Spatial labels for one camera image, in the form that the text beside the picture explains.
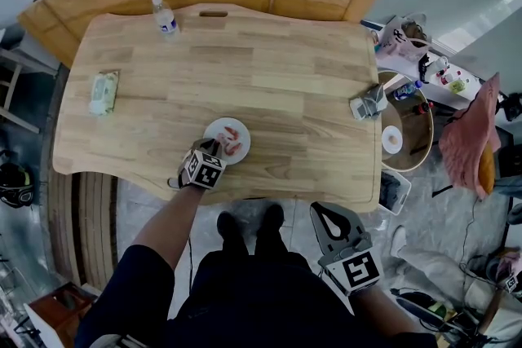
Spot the black camera on tripod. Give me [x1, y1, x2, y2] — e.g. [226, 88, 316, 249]
[499, 91, 522, 123]

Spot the grey cloth bundle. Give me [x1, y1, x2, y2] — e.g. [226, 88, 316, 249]
[349, 83, 388, 121]

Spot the person's right forearm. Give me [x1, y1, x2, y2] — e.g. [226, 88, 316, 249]
[348, 285, 413, 337]

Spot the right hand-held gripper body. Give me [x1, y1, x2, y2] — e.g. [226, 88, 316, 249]
[318, 234, 384, 297]

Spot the green wet wipes pack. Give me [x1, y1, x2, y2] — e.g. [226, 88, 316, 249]
[87, 69, 121, 117]

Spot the red-brown box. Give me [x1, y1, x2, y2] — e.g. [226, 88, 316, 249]
[28, 283, 97, 348]

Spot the white panel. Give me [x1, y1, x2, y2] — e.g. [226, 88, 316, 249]
[24, 303, 62, 348]

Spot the printed paper shopping bag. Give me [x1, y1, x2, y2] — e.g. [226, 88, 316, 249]
[374, 11, 432, 63]

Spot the white plastic bin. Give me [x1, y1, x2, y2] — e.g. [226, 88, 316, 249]
[378, 169, 412, 216]

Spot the person's dark clothing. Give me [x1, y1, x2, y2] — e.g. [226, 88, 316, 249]
[75, 215, 440, 348]

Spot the low white shelf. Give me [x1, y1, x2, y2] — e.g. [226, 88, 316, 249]
[361, 18, 489, 113]

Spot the round wooden side table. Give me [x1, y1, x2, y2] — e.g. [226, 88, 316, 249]
[377, 68, 436, 173]

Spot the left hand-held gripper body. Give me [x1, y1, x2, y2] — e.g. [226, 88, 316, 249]
[182, 149, 228, 191]

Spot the white round plate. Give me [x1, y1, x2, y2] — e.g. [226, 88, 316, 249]
[202, 117, 252, 165]

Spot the blue label bottle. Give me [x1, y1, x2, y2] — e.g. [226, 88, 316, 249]
[393, 80, 424, 102]

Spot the black and green device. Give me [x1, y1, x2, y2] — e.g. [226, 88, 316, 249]
[391, 288, 462, 333]

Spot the black backpack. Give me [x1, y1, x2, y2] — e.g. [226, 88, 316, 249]
[0, 162, 36, 209]

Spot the orange bag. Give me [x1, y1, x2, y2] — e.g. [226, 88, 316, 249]
[477, 142, 497, 195]

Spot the clear plastic water bottle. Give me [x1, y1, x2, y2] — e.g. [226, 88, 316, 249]
[151, 0, 181, 44]

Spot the black floor cable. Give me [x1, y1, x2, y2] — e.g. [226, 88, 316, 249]
[458, 195, 482, 278]

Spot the person's left forearm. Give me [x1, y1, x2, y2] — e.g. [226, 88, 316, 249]
[130, 183, 205, 274]

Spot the small white table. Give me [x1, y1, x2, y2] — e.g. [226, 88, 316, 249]
[0, 48, 42, 134]

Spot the white round dish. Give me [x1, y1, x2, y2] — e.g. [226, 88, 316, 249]
[381, 125, 405, 155]

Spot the pink cloth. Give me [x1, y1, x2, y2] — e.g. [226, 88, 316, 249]
[438, 72, 502, 200]

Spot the person's left black shoe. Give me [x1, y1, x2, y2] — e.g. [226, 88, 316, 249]
[216, 210, 246, 253]

